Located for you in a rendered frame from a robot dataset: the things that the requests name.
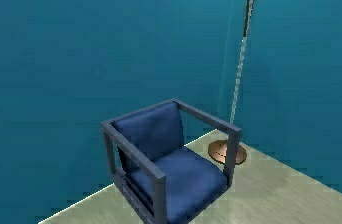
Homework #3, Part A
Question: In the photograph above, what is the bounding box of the blue armchair with grey frame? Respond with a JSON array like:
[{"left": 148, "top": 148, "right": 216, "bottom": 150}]
[{"left": 100, "top": 97, "right": 243, "bottom": 224}]

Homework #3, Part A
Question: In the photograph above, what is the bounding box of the floor lamp with copper base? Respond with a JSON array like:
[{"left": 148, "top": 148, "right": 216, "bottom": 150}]
[{"left": 207, "top": 0, "right": 256, "bottom": 166}]

